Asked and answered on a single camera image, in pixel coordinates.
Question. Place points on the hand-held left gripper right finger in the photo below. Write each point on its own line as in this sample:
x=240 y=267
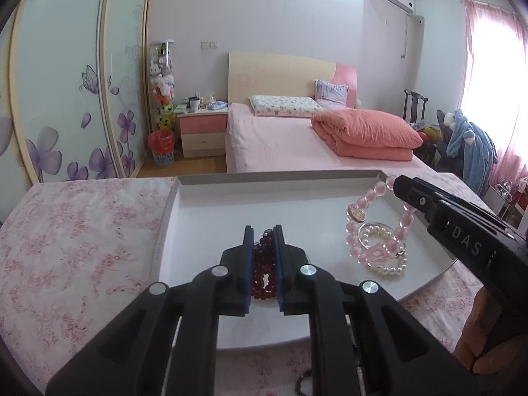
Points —
x=279 y=272

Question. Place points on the cream and pink headboard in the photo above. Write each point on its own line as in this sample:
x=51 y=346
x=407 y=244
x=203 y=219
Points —
x=272 y=74

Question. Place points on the dark wooden chair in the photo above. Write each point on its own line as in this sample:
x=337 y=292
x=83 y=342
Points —
x=414 y=105

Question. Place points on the light blue cloth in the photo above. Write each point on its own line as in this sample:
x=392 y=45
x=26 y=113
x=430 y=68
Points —
x=216 y=105

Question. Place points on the white floral pillow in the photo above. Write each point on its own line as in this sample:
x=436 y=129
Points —
x=284 y=106

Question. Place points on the curtain rod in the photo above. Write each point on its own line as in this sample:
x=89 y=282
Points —
x=486 y=3

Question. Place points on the black office chair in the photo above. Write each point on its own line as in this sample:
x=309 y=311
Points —
x=443 y=144

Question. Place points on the pink curtain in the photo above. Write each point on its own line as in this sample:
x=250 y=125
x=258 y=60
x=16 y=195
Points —
x=511 y=132

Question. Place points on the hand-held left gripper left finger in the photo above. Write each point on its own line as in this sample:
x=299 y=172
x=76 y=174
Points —
x=247 y=272

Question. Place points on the blue plush robe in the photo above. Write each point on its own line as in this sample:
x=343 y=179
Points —
x=474 y=152

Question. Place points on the red waste basket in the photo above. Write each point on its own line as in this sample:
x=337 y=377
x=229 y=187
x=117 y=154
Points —
x=161 y=146

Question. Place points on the lilac pillow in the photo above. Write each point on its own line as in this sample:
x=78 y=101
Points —
x=332 y=93

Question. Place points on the flower print sliding wardrobe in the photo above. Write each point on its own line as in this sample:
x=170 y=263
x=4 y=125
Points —
x=62 y=90

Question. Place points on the pink and cream nightstand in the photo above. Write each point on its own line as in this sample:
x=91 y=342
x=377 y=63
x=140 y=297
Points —
x=202 y=132

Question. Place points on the folded coral duvet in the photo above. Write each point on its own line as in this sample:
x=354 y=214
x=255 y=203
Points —
x=367 y=132

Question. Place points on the plush toy display tube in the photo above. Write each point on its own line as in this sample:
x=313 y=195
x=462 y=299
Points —
x=161 y=78

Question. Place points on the pink bed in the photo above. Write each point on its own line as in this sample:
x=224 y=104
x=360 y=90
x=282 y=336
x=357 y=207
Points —
x=272 y=144

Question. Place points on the grey cardboard tray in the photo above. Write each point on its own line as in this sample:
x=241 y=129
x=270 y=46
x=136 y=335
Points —
x=247 y=202

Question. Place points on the person's right hand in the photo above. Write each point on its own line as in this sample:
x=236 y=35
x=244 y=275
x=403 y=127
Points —
x=491 y=330

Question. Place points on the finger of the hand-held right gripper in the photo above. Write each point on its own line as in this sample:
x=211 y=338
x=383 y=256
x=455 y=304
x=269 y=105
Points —
x=416 y=194

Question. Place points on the white wall switch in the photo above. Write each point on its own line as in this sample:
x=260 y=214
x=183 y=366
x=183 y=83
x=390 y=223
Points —
x=209 y=44

